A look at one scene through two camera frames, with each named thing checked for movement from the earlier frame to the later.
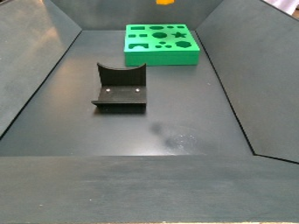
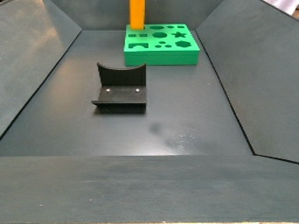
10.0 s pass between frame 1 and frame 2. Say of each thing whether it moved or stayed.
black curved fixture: stayed
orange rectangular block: moved
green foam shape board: stayed
